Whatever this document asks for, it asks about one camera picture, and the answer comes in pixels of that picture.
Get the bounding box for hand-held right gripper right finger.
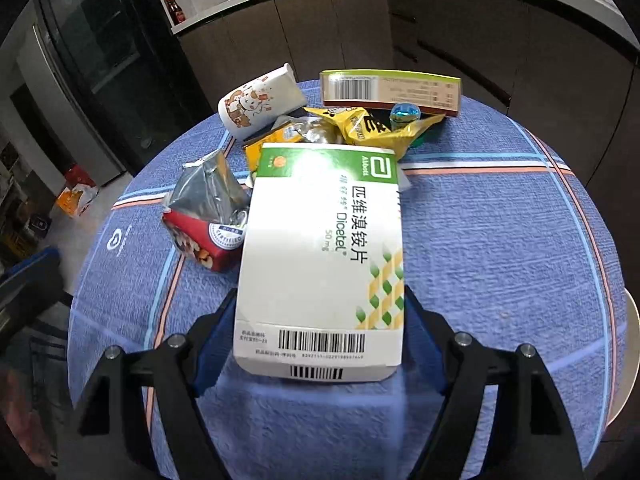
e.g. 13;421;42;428
402;285;586;480

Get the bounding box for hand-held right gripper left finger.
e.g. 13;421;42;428
55;287;241;480

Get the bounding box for white medicine box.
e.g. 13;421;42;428
233;142;405;383

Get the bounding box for yellow snack bag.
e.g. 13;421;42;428
305;105;446;161

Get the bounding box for blue checked tablecloth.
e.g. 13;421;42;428
67;79;628;480

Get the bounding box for orange plastic bag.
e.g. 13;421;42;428
55;185;98;218

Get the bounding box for orange snack packet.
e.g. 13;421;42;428
243;125;306;181

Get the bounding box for crumpled silver wrapper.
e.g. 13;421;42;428
295;116;346;146

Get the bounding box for cartoon print paper cup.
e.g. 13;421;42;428
217;63;307;142

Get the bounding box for black glass cabinet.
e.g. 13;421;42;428
37;0;216;173

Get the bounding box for brown kitchen cabinets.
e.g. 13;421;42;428
177;0;640;176

